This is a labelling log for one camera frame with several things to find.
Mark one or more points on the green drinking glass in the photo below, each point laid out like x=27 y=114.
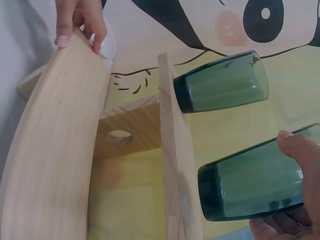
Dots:
x=220 y=82
x=250 y=180

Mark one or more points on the person's left hand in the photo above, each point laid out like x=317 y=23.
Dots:
x=85 y=12

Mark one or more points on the person's left fingers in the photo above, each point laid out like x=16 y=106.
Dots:
x=98 y=32

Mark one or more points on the wooden rack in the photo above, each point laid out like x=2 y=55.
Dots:
x=55 y=140

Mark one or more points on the person's right fingers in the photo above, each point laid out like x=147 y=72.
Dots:
x=277 y=227

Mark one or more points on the person's right thumb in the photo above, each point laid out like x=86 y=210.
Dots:
x=296 y=155

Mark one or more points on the person's right hand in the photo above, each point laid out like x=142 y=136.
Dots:
x=312 y=180

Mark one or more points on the white plastic object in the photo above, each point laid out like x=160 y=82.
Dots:
x=108 y=47

